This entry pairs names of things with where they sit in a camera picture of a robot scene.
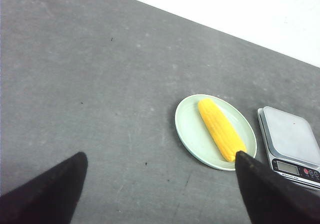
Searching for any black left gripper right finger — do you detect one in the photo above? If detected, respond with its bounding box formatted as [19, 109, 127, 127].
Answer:
[235, 151, 320, 223]

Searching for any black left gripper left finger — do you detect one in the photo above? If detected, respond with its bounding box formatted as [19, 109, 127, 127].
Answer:
[0, 152, 88, 223]

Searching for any yellow corn cob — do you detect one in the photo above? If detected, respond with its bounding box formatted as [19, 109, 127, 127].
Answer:
[197, 99, 247, 162]

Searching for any silver digital kitchen scale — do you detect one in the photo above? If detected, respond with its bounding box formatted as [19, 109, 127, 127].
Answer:
[257, 106, 320, 191]

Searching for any light green oval plate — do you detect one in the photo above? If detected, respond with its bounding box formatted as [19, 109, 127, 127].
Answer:
[175, 94, 257, 171]

